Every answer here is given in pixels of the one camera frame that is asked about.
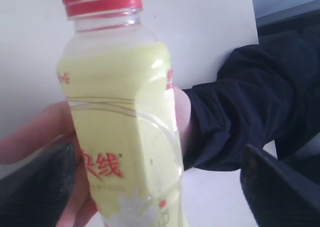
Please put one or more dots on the yellow bottle red cap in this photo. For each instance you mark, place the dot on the yellow bottle red cap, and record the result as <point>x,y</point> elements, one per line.
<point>117,77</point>

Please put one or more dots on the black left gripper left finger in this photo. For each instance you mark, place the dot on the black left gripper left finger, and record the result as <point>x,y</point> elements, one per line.
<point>36,194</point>

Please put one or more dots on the black sleeved forearm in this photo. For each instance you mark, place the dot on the black sleeved forearm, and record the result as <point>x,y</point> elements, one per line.
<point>263,92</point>

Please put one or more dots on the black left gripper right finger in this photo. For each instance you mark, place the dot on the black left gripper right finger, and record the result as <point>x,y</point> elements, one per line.
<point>280,194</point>

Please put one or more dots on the person's open hand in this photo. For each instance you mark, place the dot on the person's open hand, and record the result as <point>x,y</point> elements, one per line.
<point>53,126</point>

